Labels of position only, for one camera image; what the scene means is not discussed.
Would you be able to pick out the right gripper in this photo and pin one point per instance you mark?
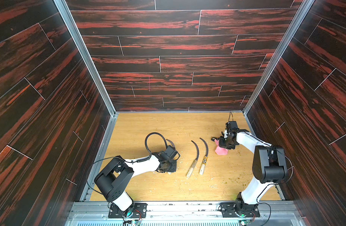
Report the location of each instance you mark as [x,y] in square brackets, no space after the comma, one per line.
[225,141]

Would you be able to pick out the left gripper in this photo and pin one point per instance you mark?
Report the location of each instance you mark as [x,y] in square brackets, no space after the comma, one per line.
[174,168]

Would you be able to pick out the pink rag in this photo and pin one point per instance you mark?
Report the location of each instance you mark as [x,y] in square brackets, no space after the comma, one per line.
[219,150]

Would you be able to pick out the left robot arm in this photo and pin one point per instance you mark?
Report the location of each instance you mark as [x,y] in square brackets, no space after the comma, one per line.
[116,175]

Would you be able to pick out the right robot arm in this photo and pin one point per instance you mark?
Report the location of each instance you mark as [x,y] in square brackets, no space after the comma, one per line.
[269,167]

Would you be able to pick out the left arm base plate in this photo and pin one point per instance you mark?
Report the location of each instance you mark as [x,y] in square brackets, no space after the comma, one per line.
[136,210]

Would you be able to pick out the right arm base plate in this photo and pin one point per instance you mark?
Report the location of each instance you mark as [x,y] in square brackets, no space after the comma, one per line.
[240,210]

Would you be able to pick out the aluminium front rail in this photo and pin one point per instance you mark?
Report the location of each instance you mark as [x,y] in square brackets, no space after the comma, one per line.
[185,213]

